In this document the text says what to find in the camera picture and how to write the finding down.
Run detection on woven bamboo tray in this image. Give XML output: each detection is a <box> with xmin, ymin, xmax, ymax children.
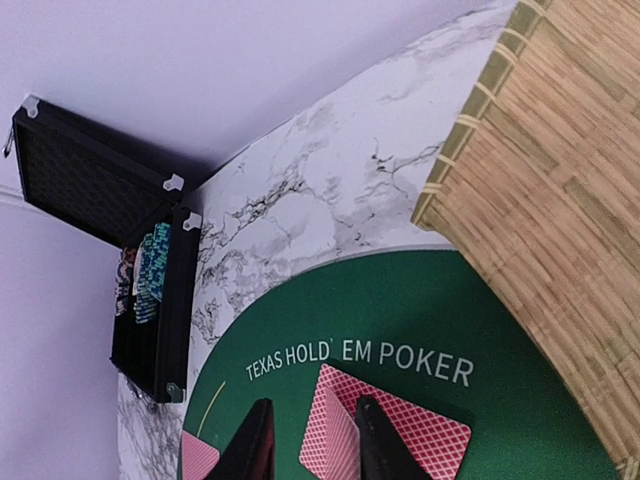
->
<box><xmin>412</xmin><ymin>0</ymin><xmax>639</xmax><ymax>479</ymax></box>

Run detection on black poker chip case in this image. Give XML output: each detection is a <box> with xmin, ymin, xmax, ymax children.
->
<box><xmin>4</xmin><ymin>95</ymin><xmax>202</xmax><ymax>403</ymax></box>

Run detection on dealt card seat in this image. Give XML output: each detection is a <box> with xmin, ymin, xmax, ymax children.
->
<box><xmin>299</xmin><ymin>364</ymin><xmax>472</xmax><ymax>479</ymax></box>

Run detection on blue-tan chip row in case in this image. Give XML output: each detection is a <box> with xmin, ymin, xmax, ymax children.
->
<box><xmin>115</xmin><ymin>248</ymin><xmax>137</xmax><ymax>317</ymax></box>

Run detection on round green poker mat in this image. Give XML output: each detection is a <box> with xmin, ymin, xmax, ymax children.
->
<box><xmin>184</xmin><ymin>251</ymin><xmax>617</xmax><ymax>479</ymax></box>

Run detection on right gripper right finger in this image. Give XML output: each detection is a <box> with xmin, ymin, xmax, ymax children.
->
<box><xmin>355</xmin><ymin>395</ymin><xmax>432</xmax><ymax>480</ymax></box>

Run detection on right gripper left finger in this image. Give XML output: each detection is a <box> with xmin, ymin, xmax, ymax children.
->
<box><xmin>212</xmin><ymin>398</ymin><xmax>275</xmax><ymax>480</ymax></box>

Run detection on green chip row in case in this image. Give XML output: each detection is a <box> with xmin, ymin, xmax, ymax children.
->
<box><xmin>131</xmin><ymin>251</ymin><xmax>162</xmax><ymax>324</ymax></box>

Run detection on teal chip row in case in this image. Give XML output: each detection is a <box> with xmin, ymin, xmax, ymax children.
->
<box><xmin>136</xmin><ymin>222</ymin><xmax>171</xmax><ymax>301</ymax></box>

